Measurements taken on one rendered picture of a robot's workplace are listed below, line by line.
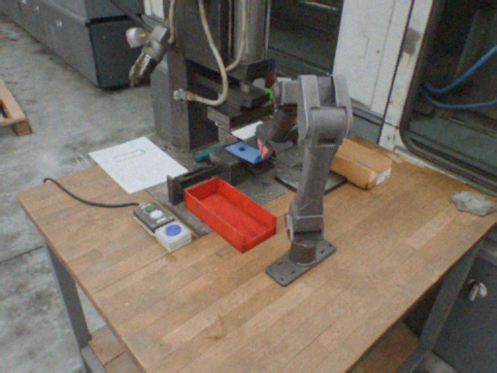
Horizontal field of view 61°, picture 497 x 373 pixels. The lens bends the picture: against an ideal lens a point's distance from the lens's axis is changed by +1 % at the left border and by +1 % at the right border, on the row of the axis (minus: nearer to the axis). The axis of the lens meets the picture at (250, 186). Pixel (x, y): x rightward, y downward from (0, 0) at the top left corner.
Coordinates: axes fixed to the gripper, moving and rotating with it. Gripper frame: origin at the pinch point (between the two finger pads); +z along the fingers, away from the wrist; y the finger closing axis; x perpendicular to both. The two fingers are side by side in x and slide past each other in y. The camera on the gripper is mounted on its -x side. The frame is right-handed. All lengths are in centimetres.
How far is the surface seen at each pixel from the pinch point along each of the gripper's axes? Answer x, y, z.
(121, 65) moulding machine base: -106, 244, 195
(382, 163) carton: -35.7, -20.5, -2.1
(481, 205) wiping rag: -42, -49, -12
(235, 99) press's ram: 2.5, 15.8, -8.7
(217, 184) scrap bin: 12.8, 1.9, 9.6
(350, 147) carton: -35.7, -8.7, 2.8
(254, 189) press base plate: 2.5, -4.5, 10.6
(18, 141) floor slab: 10, 192, 201
